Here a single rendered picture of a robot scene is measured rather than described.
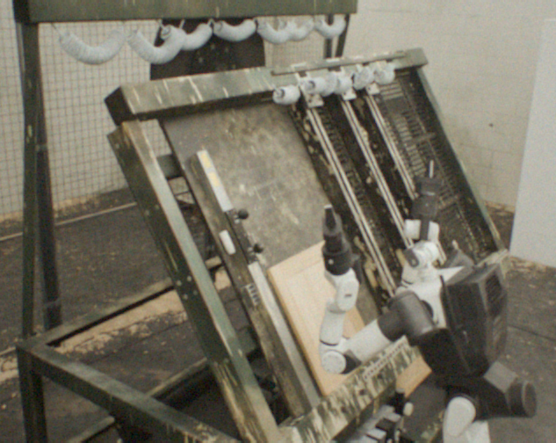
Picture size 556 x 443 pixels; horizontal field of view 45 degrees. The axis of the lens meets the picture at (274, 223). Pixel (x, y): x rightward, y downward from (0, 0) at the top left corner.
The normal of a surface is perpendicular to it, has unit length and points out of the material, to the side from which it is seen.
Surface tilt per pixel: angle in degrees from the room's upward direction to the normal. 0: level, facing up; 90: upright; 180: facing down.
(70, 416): 0
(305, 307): 58
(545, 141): 90
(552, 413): 0
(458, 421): 90
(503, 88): 90
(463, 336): 90
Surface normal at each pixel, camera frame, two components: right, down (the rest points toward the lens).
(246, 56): 0.81, 0.22
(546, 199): -0.66, 0.23
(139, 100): 0.70, -0.33
